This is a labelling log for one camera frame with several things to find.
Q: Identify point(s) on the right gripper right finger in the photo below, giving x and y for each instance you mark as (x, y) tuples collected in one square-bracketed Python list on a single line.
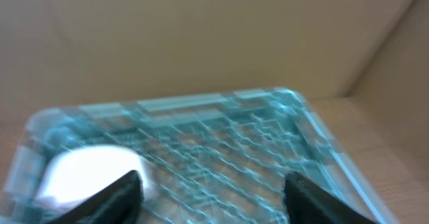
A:
[(306, 203)]

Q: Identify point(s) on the small bowl with nuts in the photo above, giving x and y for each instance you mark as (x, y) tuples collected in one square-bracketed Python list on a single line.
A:
[(73, 177)]

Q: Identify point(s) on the grey dish rack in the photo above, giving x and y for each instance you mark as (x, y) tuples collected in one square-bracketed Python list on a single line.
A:
[(215, 158)]

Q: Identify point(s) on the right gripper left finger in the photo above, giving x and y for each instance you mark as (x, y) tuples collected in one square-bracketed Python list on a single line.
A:
[(119, 203)]

